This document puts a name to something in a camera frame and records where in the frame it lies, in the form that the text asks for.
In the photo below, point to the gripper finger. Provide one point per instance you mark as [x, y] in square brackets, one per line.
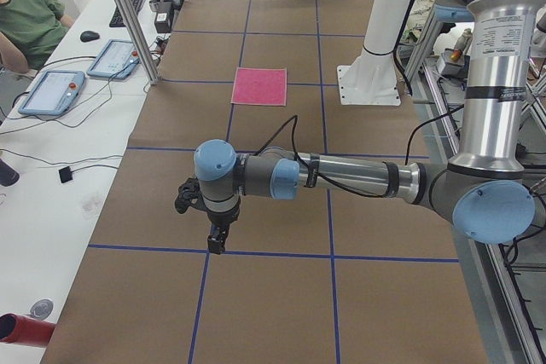
[213, 241]
[223, 234]

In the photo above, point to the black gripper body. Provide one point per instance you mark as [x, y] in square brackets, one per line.
[220, 218]

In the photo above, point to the pink and grey towel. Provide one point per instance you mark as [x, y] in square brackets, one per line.
[260, 87]

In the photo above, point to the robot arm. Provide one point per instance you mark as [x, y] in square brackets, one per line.
[479, 191]

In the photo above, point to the small black square puck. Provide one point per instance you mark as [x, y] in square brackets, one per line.
[65, 174]

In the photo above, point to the silver desk grommet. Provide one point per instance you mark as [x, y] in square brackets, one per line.
[41, 309]

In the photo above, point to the far teach pendant tablet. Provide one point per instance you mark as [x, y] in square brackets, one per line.
[117, 60]

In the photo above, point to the teach pendant tablet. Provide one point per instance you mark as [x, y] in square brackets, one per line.
[54, 93]
[117, 60]

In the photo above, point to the near teach pendant tablet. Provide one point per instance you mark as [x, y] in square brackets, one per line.
[54, 93]

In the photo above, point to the black power adapter box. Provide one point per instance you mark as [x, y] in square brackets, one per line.
[163, 17]

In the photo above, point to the dark water bottle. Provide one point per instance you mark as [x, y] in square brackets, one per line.
[8, 175]

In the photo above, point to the red cylinder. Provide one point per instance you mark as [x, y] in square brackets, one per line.
[24, 330]

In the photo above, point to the black computer mouse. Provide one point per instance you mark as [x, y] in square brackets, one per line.
[88, 36]

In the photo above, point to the person in green shirt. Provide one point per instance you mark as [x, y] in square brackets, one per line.
[30, 32]

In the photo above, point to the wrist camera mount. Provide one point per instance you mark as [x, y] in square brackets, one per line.
[189, 196]

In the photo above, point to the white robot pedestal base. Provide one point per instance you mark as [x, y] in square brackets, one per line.
[371, 78]

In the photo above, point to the aluminium frame post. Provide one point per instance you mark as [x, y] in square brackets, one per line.
[137, 37]

